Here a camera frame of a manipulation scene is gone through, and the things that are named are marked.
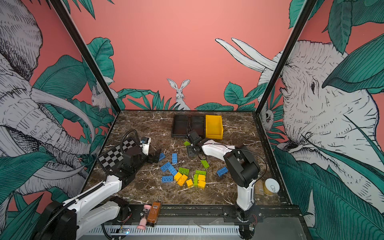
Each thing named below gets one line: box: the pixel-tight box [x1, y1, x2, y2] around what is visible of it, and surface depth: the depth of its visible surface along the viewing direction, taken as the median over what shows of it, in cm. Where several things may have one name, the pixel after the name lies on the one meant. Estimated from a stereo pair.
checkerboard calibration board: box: [97, 137, 138, 172], surface depth 92 cm
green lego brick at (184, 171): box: [178, 167, 190, 176], surface depth 91 cm
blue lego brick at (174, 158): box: [172, 153, 178, 164], surface depth 95 cm
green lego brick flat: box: [195, 170, 207, 176], surface depth 90 cm
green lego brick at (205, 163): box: [201, 158, 210, 169], surface depth 94 cm
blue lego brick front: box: [161, 175, 173, 183], surface depth 87 cm
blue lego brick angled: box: [160, 161, 172, 173], surface depth 91 cm
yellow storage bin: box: [205, 115, 224, 140], surface depth 106 cm
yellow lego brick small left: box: [174, 171, 183, 182], surface depth 86 cm
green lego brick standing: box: [193, 174, 198, 187], surface depth 85 cm
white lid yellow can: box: [264, 178, 280, 193], surface depth 80 cm
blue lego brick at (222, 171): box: [217, 166, 229, 177], surface depth 90 cm
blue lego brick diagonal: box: [168, 165, 178, 176], surface depth 90 cm
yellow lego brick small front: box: [186, 179, 194, 188], surface depth 83 cm
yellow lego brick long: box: [177, 174, 188, 187], surface depth 87 cm
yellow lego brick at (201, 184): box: [197, 180, 206, 189], surface depth 84 cm
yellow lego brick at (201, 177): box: [198, 174, 206, 181], surface depth 86 cm
